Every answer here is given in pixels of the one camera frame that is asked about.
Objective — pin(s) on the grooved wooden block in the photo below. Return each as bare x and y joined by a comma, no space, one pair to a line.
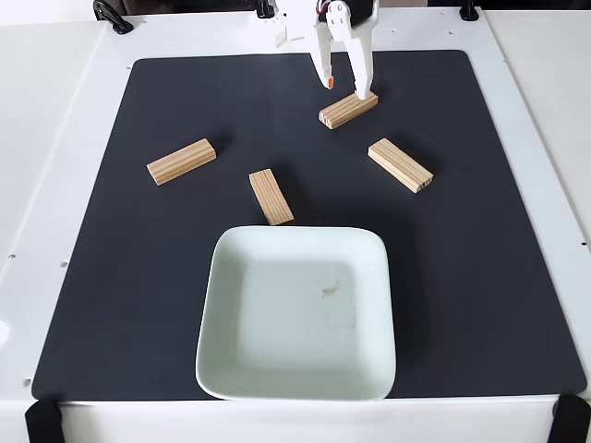
344,113
271,197
400,165

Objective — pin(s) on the pale green square plate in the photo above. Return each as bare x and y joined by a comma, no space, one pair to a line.
286,295

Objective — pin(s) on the smooth wooden block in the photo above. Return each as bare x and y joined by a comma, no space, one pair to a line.
181,161

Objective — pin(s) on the black table mat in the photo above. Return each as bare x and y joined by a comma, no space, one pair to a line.
138,277

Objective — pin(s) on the black table clamp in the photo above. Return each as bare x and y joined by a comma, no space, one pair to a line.
263,8
468,11
111,16

